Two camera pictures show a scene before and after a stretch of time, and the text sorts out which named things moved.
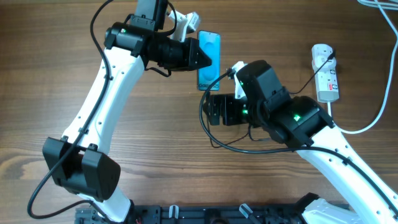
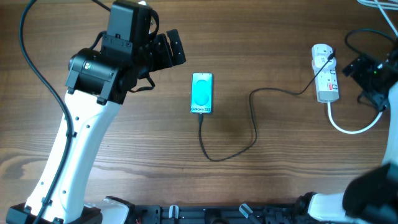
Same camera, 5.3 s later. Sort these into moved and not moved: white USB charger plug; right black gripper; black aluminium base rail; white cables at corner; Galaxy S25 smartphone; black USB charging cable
Moved: black USB charging cable; Galaxy S25 smartphone; right black gripper
Not moved: white cables at corner; white USB charger plug; black aluminium base rail
